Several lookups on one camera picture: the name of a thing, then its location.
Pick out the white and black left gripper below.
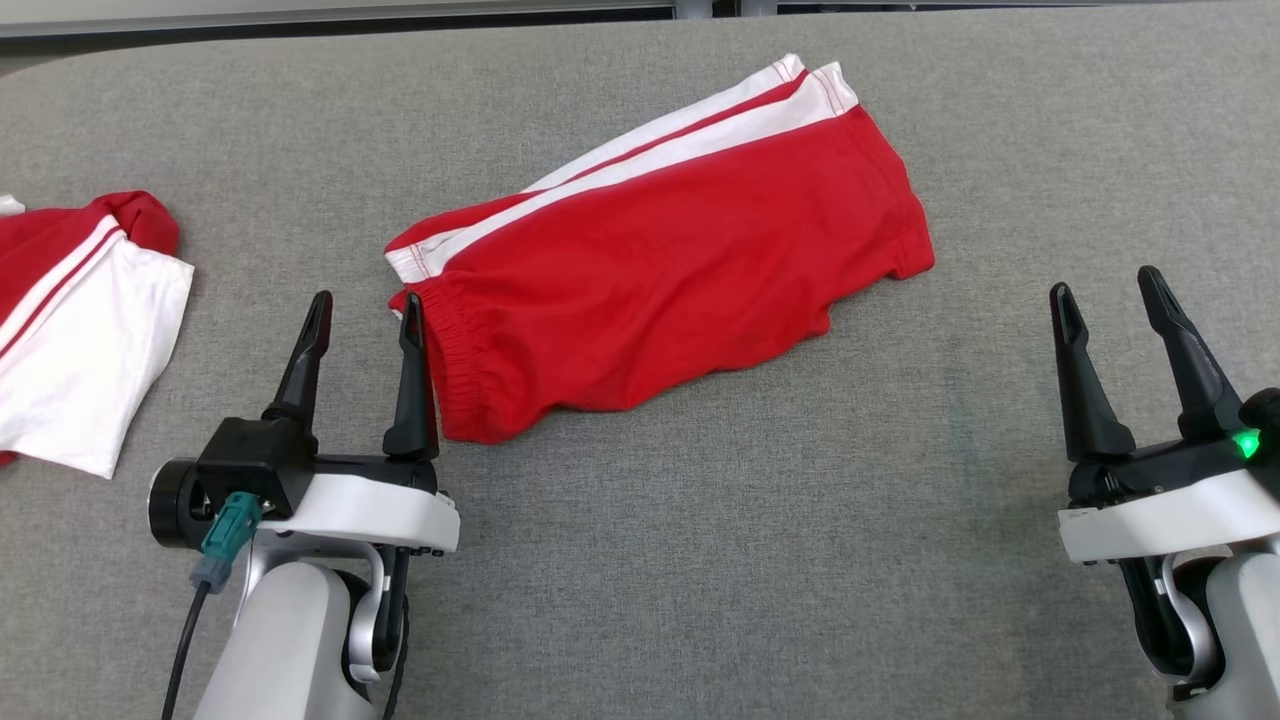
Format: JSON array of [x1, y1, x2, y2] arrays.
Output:
[[260, 290, 462, 558]]

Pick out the grey partition base rail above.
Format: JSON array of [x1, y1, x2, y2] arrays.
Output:
[[0, 0, 691, 41]]

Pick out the grey metal partition post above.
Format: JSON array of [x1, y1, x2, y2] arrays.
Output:
[[675, 0, 779, 19]]

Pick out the black cable with teal connector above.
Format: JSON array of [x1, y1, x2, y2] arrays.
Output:
[[160, 490, 265, 720]]

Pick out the red and white shirt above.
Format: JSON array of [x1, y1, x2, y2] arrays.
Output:
[[0, 190, 196, 479]]

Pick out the red shorts with white stripes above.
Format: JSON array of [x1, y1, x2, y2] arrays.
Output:
[[385, 53, 937, 445]]

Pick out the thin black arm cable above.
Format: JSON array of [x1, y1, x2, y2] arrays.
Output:
[[380, 548, 413, 720]]

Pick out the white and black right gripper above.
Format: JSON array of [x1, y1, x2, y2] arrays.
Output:
[[1048, 265, 1280, 567]]

